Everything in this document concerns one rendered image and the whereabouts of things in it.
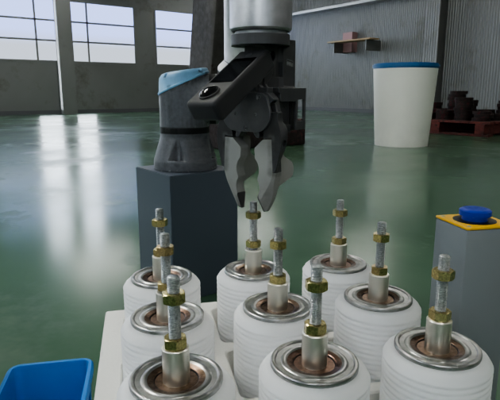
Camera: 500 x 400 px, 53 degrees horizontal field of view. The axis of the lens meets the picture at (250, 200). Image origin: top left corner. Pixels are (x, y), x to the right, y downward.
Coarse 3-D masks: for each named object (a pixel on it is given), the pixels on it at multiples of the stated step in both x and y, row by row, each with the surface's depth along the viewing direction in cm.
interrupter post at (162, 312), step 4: (156, 292) 51; (160, 292) 51; (156, 296) 51; (160, 296) 51; (156, 300) 51; (160, 300) 51; (156, 304) 52; (160, 304) 51; (156, 308) 52; (160, 308) 51; (164, 308) 51; (156, 312) 52; (160, 312) 51; (164, 312) 51; (160, 316) 51; (164, 316) 51; (160, 320) 51; (164, 320) 51
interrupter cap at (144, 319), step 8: (152, 304) 55; (184, 304) 55; (192, 304) 55; (136, 312) 53; (144, 312) 53; (152, 312) 53; (184, 312) 53; (192, 312) 53; (200, 312) 53; (136, 320) 51; (144, 320) 51; (152, 320) 52; (184, 320) 51; (192, 320) 51; (200, 320) 51; (136, 328) 50; (144, 328) 49; (152, 328) 50; (160, 328) 50; (184, 328) 49; (192, 328) 50
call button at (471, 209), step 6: (462, 210) 66; (468, 210) 65; (474, 210) 65; (480, 210) 65; (486, 210) 65; (462, 216) 67; (468, 216) 65; (474, 216) 65; (480, 216) 65; (486, 216) 65
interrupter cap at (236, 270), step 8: (232, 264) 68; (240, 264) 68; (264, 264) 68; (272, 264) 68; (232, 272) 65; (240, 272) 65; (264, 272) 66; (248, 280) 63; (256, 280) 63; (264, 280) 63
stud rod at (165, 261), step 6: (162, 234) 50; (168, 234) 50; (162, 240) 50; (168, 240) 50; (162, 246) 50; (168, 246) 51; (162, 258) 51; (168, 258) 51; (162, 264) 51; (168, 264) 51; (162, 270) 51; (168, 270) 51; (162, 276) 51; (162, 282) 51
